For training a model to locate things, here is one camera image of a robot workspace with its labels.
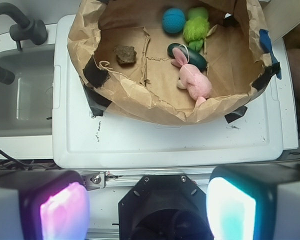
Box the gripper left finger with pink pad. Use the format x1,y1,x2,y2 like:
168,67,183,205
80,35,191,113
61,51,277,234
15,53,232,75
0,170,90,240

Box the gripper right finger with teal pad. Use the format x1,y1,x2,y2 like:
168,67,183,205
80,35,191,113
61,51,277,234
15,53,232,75
206,163,300,240

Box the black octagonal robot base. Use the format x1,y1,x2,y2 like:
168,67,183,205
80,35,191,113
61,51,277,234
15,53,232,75
118,175,214,240

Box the green plush animal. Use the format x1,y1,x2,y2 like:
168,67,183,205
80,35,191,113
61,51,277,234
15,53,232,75
182,7,211,52

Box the grey sink basin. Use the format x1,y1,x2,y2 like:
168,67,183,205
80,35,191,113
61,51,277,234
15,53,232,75
0,44,55,137

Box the pink plush bunny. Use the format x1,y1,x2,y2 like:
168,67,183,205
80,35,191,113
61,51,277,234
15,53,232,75
171,47,212,108

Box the dark green oval stone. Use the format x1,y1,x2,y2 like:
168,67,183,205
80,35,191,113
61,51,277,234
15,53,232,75
167,43,207,72

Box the blue painter tape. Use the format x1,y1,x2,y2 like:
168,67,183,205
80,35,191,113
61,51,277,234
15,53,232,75
259,29,282,80

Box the brown paper bag tray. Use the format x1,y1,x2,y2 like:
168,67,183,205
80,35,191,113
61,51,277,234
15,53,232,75
67,0,279,126

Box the brown rock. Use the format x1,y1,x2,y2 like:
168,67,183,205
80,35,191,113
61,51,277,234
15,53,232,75
113,44,137,65

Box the black faucet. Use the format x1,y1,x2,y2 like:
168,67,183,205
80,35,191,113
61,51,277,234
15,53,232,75
0,2,48,85

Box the blue knitted ball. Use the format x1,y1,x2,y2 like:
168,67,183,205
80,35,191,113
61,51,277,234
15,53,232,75
161,8,186,34

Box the aluminium rail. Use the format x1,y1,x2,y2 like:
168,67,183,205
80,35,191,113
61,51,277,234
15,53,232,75
79,166,214,190

